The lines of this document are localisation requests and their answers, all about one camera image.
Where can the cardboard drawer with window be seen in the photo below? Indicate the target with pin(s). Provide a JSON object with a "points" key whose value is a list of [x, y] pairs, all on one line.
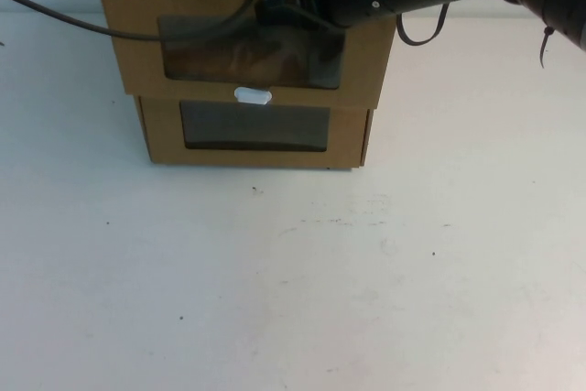
{"points": [[137, 66], [348, 134]]}

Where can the cardboard shoe box shell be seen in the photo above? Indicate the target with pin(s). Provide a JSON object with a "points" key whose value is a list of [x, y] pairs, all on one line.
{"points": [[371, 130]]}

